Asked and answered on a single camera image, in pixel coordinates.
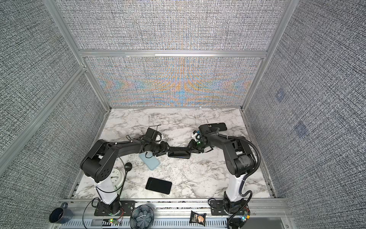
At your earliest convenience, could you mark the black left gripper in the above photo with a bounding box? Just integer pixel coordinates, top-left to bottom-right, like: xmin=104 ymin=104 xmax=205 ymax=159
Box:
xmin=150 ymin=141 xmax=173 ymax=156

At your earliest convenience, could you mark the black phone case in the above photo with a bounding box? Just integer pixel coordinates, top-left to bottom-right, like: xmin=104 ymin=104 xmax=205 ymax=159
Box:
xmin=209 ymin=123 xmax=227 ymax=132
xmin=167 ymin=147 xmax=191 ymax=153

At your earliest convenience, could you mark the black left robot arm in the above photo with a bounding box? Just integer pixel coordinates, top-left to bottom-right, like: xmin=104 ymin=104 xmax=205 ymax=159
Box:
xmin=80 ymin=138 xmax=170 ymax=215

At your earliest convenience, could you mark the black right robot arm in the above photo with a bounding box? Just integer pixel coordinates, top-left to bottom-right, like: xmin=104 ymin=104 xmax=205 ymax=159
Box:
xmin=189 ymin=131 xmax=261 ymax=214

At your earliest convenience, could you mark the light blue phone case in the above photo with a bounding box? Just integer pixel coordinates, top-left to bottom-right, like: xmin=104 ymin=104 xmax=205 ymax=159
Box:
xmin=139 ymin=151 xmax=160 ymax=171

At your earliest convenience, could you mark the white analog alarm clock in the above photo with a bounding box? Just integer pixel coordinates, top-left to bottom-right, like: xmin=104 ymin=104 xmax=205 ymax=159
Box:
xmin=110 ymin=168 xmax=125 ymax=189

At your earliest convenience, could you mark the black snack packet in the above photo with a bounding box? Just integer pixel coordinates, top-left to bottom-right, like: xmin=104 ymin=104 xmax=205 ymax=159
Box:
xmin=189 ymin=211 xmax=207 ymax=227

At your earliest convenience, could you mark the dark blue mug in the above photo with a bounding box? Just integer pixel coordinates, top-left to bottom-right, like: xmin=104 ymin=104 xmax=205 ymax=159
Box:
xmin=49 ymin=202 xmax=73 ymax=224

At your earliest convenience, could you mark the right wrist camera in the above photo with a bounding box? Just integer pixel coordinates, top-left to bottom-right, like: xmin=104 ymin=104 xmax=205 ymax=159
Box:
xmin=192 ymin=124 xmax=212 ymax=142

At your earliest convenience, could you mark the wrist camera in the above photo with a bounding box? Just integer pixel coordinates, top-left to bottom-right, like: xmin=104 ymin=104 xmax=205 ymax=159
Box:
xmin=192 ymin=124 xmax=212 ymax=142
xmin=143 ymin=127 xmax=162 ymax=143

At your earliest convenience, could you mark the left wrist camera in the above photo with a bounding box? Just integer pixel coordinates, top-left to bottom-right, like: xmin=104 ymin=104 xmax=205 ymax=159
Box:
xmin=143 ymin=127 xmax=162 ymax=143

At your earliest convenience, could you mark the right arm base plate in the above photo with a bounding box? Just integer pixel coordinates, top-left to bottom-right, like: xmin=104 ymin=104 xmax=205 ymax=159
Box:
xmin=208 ymin=199 xmax=229 ymax=216

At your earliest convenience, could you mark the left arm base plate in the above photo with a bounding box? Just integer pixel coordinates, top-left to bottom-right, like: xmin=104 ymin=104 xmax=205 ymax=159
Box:
xmin=94 ymin=199 xmax=135 ymax=217

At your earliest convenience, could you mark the aluminium front rail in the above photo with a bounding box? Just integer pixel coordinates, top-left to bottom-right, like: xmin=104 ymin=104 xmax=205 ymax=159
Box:
xmin=48 ymin=198 xmax=297 ymax=229

